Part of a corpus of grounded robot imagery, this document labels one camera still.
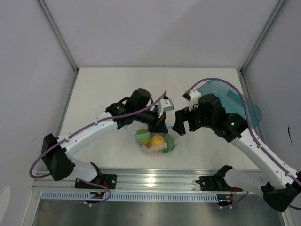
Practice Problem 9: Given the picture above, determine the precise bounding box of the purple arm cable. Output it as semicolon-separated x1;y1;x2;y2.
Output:
29;90;168;178
183;77;301;210

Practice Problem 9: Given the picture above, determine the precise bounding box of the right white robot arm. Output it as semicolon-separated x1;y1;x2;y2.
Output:
173;90;301;212

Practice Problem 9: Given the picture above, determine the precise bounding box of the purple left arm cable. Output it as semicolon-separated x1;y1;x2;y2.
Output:
29;90;168;178

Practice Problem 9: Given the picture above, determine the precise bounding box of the white slotted cable duct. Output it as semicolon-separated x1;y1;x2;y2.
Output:
40;190;219;203

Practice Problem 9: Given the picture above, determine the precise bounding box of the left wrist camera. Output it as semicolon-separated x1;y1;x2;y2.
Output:
158;98;174;113

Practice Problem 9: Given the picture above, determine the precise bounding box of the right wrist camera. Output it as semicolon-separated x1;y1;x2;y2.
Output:
183;89;201;105

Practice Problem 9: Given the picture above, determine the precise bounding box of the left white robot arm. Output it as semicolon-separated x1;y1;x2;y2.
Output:
41;88;174;188

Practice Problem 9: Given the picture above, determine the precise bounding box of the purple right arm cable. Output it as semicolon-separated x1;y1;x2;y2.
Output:
183;77;301;210

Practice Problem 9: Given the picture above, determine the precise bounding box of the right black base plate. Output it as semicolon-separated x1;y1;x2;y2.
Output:
195;176;233;192

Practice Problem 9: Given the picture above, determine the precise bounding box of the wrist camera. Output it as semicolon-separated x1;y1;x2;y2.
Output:
183;89;201;105
158;98;174;113

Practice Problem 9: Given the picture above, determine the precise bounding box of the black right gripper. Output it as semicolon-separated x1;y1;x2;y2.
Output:
173;102;214;136

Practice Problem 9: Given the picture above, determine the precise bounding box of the clear zip bag teal zipper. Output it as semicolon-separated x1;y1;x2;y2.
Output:
125;121;179;155

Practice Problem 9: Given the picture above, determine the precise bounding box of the dark green toy bell pepper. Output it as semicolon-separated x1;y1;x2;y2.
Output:
162;134;175;153

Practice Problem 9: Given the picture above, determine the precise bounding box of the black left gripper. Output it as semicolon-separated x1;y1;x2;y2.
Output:
135;105;168;134

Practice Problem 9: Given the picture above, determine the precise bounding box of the aluminium mounting rail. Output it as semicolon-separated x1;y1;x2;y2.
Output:
32;167;264;195

